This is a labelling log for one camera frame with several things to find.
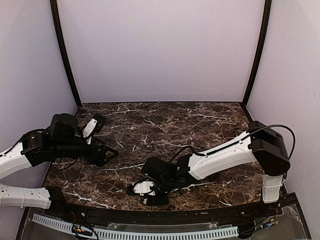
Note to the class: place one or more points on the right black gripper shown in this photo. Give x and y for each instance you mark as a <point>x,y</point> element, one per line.
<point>162,201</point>

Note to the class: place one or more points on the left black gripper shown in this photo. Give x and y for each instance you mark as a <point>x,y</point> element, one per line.
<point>99,160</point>

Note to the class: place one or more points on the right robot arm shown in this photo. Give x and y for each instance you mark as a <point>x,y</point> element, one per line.
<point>259,144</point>

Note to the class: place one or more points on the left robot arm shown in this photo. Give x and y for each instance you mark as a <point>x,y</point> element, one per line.
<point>63,138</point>

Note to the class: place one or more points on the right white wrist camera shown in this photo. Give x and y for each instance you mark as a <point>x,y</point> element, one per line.
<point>142,188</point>

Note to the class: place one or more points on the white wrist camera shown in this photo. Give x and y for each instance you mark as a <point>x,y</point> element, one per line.
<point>94,126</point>
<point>142,188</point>

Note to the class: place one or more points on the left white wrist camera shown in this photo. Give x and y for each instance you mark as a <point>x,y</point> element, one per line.
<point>94,126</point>

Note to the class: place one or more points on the black front rail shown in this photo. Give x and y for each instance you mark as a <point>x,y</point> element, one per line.
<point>92,216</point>

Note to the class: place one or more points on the white slotted cable duct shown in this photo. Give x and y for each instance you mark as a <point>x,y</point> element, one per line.
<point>117,231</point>

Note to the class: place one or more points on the left black frame post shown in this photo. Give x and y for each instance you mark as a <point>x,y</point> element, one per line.
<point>63,52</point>

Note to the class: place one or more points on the black frame post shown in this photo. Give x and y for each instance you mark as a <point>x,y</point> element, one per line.
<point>63,52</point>
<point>258,53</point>

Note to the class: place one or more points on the right black frame post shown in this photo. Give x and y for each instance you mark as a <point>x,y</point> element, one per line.
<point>258,53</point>

